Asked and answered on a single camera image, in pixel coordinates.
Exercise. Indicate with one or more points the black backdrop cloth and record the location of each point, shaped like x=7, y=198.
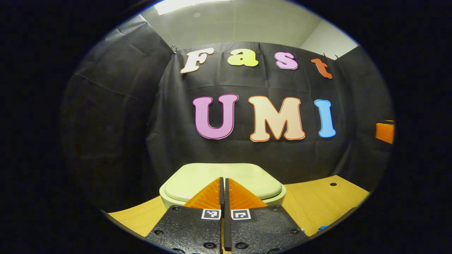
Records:
x=176, y=141

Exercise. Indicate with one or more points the blue paper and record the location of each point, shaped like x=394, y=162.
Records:
x=324, y=227

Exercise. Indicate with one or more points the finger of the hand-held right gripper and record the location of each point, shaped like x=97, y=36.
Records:
x=385, y=132

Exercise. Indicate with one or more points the pale green desktop garbage bin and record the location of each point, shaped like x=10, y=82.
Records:
x=212, y=173

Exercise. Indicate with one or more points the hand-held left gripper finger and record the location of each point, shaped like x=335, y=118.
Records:
x=222, y=194
x=227, y=233

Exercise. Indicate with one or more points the ceiling light panel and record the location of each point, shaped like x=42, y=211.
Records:
x=190, y=4

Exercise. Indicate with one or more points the wooden desktop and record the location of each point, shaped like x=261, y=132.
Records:
x=317, y=201

